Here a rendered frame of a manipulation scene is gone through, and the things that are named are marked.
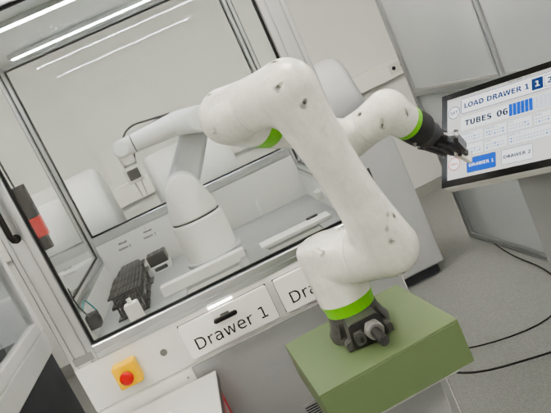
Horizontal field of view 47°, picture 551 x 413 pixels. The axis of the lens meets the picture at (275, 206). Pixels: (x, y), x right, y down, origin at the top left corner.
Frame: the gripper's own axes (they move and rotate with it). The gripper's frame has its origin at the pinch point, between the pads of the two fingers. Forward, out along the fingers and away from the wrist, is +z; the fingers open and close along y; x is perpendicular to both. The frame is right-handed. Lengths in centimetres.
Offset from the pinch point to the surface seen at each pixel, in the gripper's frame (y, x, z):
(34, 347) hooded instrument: 170, 58, -44
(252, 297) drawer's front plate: 55, 42, -26
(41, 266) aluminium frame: 88, 40, -79
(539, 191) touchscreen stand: -10.0, 5.8, 24.7
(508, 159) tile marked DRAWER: -8.6, 0.4, 9.4
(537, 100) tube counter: -17.5, -15.1, 9.3
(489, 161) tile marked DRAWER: -2.6, -0.5, 9.4
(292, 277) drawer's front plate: 47, 35, -18
